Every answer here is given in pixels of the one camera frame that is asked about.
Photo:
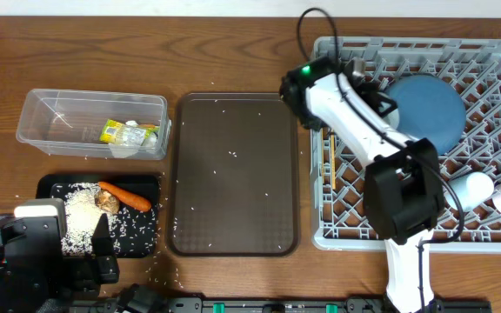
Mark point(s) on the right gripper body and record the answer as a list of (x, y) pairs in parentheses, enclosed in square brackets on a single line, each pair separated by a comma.
[(368, 94)]

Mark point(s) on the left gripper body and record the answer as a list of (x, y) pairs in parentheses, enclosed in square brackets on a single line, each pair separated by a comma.
[(65, 277)]

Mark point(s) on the pile of white rice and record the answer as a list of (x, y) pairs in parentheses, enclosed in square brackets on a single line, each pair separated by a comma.
[(82, 216)]

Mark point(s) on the brown food scrap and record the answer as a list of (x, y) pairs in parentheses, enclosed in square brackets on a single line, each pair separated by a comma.
[(105, 201)]

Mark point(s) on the dark blue plate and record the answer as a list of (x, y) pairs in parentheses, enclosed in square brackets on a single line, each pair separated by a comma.
[(429, 108)]

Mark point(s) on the orange carrot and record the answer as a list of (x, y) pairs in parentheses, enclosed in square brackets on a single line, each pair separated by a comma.
[(133, 200)]

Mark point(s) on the white paper napkin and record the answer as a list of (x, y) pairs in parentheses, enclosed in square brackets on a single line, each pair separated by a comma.
[(125, 151)]

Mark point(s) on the yellow snack wrapper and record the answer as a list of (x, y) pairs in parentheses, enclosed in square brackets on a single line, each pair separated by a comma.
[(130, 133)]

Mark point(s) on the light blue plastic cup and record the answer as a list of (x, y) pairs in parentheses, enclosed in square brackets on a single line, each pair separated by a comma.
[(472, 189)]

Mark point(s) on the light blue rice bowl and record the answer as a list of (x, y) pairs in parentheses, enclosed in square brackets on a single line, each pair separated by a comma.
[(393, 118)]

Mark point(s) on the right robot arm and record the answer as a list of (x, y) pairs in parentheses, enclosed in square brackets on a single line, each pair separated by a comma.
[(403, 192)]

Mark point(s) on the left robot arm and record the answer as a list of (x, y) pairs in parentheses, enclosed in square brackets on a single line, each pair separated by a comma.
[(34, 273)]

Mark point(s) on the black waste tray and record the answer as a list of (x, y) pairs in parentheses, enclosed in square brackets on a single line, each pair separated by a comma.
[(133, 232)]

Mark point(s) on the wooden chopstick in rack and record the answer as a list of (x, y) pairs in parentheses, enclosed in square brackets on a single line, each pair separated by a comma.
[(321, 152), (333, 183)]

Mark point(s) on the grey plastic dishwasher rack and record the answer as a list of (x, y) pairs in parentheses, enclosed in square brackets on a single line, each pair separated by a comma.
[(471, 66)]

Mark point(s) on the clear plastic waste bin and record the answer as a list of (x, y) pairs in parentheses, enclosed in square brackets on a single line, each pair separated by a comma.
[(71, 123)]

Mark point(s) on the dark brown serving tray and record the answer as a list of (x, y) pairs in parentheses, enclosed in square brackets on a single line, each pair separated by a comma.
[(234, 176)]

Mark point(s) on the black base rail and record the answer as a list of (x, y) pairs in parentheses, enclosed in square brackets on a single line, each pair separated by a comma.
[(142, 300)]

